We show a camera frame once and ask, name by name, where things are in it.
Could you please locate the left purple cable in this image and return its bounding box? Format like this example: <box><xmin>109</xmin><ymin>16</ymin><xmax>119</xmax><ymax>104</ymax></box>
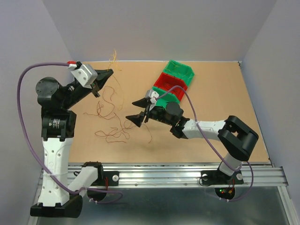
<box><xmin>17</xmin><ymin>61</ymin><xmax>124</xmax><ymax>204</ymax></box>

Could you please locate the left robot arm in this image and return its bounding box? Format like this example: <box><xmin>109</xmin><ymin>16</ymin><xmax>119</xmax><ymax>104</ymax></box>
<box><xmin>30</xmin><ymin>69</ymin><xmax>113</xmax><ymax>218</ymax></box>

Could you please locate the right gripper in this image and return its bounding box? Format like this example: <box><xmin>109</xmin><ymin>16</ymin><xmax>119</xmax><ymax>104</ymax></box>
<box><xmin>126</xmin><ymin>97</ymin><xmax>174</xmax><ymax>127</ymax></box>

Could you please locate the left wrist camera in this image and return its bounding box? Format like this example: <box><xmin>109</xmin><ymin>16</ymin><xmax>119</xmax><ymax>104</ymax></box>
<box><xmin>68</xmin><ymin>64</ymin><xmax>97</xmax><ymax>89</ymax></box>

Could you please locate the red plastic bin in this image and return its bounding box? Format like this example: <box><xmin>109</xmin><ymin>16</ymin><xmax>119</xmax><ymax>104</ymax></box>
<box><xmin>154</xmin><ymin>72</ymin><xmax>188</xmax><ymax>101</ymax></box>

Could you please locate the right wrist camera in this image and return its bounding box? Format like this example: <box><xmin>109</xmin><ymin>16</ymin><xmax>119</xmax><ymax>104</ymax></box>
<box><xmin>145</xmin><ymin>89</ymin><xmax>159</xmax><ymax>104</ymax></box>

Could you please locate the aluminium mounting rail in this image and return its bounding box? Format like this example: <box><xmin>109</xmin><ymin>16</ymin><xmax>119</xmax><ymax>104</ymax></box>
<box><xmin>37</xmin><ymin>161</ymin><xmax>289</xmax><ymax>188</ymax></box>

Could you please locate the near green plastic bin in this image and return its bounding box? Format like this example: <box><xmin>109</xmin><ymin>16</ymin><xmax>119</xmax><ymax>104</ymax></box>
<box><xmin>152</xmin><ymin>86</ymin><xmax>180</xmax><ymax>109</ymax></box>

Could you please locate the far green plastic bin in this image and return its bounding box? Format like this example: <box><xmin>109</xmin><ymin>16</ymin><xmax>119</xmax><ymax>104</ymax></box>
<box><xmin>163</xmin><ymin>60</ymin><xmax>195</xmax><ymax>87</ymax></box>

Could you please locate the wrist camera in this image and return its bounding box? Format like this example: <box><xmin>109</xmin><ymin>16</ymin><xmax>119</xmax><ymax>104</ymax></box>
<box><xmin>145</xmin><ymin>89</ymin><xmax>159</xmax><ymax>104</ymax></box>
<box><xmin>68</xmin><ymin>64</ymin><xmax>97</xmax><ymax>89</ymax></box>

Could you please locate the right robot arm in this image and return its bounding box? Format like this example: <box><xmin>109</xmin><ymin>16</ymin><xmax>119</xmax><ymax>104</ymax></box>
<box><xmin>126</xmin><ymin>98</ymin><xmax>259</xmax><ymax>186</ymax></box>

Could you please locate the wire bundle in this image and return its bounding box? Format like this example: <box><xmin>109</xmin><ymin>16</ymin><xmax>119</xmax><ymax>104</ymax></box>
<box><xmin>83</xmin><ymin>85</ymin><xmax>153</xmax><ymax>144</ymax></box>

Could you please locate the green plastic bin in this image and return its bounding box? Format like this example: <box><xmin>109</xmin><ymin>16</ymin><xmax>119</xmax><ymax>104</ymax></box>
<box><xmin>163</xmin><ymin>60</ymin><xmax>195</xmax><ymax>87</ymax></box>
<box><xmin>152</xmin><ymin>86</ymin><xmax>180</xmax><ymax>109</ymax></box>

